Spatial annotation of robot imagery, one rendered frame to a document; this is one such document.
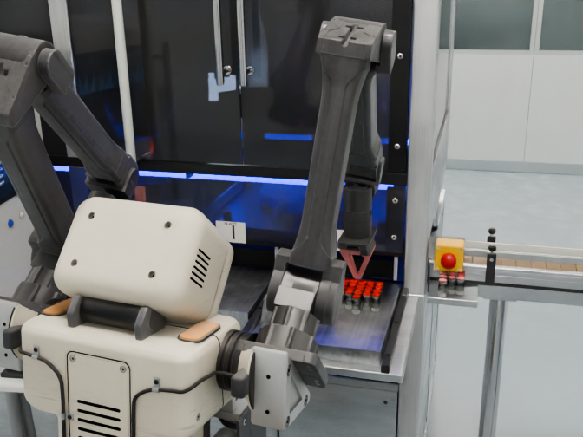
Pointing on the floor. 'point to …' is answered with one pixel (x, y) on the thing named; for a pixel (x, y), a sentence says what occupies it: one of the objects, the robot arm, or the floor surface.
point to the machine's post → (419, 198)
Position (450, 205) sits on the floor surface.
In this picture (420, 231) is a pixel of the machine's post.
